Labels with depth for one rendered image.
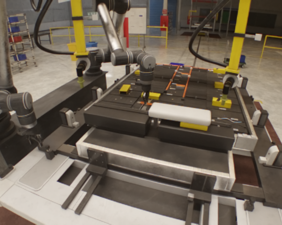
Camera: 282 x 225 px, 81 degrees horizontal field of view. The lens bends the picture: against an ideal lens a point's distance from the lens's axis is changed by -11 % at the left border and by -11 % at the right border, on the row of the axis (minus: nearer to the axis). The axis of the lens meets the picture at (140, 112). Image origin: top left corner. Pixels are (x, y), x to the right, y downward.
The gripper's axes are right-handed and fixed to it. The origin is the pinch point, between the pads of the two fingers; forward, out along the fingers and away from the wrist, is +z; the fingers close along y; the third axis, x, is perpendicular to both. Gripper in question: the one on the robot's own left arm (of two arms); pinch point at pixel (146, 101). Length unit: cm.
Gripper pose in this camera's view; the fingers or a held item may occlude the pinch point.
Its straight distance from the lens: 152.1
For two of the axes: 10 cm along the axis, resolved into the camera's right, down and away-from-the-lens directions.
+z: 0.0, 8.7, 4.9
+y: 3.1, -4.7, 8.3
